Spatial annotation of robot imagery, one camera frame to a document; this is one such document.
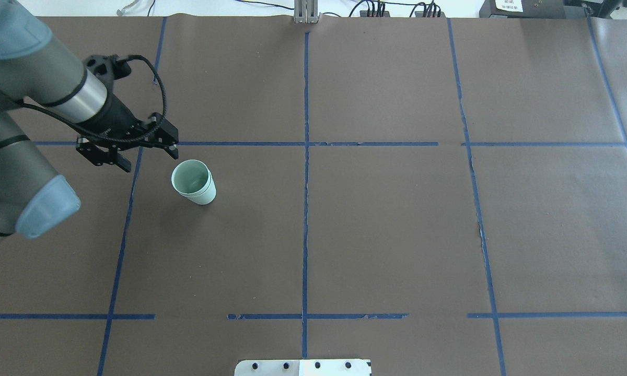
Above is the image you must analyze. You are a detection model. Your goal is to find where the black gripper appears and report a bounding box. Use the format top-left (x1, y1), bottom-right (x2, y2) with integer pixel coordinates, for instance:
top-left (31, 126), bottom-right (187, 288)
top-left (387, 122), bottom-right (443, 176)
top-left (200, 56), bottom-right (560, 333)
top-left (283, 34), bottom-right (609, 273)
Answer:
top-left (76, 93), bottom-right (179, 173)

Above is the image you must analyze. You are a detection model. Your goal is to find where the white pedestal column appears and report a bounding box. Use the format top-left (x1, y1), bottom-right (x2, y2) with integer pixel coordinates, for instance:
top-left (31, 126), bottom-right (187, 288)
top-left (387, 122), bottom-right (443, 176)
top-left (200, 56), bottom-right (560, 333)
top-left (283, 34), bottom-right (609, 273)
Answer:
top-left (234, 359), bottom-right (373, 375)

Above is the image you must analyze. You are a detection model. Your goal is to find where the brown paper table cover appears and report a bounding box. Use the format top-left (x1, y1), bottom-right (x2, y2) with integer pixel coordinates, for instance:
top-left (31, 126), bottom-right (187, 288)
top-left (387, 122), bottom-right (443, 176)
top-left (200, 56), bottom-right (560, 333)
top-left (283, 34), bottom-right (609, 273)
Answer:
top-left (0, 15), bottom-right (627, 375)

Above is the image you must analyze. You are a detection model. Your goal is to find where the mint cup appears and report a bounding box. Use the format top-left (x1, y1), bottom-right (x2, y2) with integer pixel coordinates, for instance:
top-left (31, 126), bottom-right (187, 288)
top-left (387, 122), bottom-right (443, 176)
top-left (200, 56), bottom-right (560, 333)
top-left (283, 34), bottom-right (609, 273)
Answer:
top-left (181, 176), bottom-right (216, 205)
top-left (171, 159), bottom-right (212, 197)

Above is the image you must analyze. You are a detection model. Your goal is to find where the aluminium frame post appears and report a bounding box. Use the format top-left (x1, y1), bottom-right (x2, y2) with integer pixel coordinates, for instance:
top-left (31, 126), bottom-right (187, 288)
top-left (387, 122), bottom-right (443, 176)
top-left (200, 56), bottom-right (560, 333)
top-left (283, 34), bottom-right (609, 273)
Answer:
top-left (294, 0), bottom-right (320, 24)

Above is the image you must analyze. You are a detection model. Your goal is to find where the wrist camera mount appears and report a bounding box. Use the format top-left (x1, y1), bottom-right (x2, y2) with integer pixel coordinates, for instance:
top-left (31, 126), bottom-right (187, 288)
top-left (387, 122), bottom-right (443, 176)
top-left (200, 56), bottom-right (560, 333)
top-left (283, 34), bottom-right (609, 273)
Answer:
top-left (83, 54), bottom-right (132, 83)

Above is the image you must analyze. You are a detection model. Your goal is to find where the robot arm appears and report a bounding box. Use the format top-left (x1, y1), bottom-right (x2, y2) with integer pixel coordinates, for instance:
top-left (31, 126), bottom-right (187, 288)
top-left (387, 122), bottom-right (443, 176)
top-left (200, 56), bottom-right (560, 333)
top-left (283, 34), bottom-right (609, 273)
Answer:
top-left (0, 1), bottom-right (179, 244)

